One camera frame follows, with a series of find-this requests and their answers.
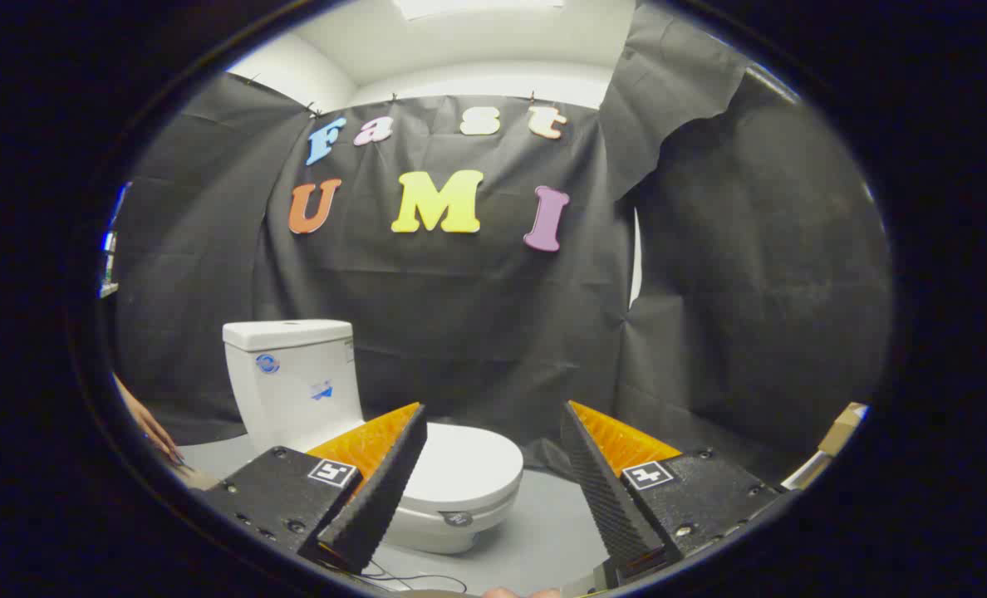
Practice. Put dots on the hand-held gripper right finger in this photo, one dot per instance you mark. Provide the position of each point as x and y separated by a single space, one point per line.
606 498

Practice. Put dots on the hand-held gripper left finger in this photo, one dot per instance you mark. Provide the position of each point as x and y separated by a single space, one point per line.
377 498

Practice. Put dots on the white toilet lid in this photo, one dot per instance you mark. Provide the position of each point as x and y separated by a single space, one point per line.
470 465

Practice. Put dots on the white toilet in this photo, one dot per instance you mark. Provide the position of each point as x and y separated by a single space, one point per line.
294 390

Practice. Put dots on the black backdrop cloth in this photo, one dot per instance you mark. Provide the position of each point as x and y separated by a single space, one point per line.
460 316

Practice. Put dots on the brown cardboard box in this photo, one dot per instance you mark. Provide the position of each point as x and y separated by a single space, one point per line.
844 425

